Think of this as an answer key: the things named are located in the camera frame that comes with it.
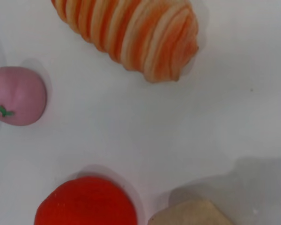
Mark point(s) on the beige egg yolk pastry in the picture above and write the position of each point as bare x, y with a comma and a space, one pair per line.
192, 213

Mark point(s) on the orange striped long bread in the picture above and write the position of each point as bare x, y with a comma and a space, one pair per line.
140, 35

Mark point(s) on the red bell pepper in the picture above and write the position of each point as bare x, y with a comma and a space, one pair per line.
84, 204

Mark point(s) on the pink peach bun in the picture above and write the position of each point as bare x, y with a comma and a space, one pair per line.
16, 96

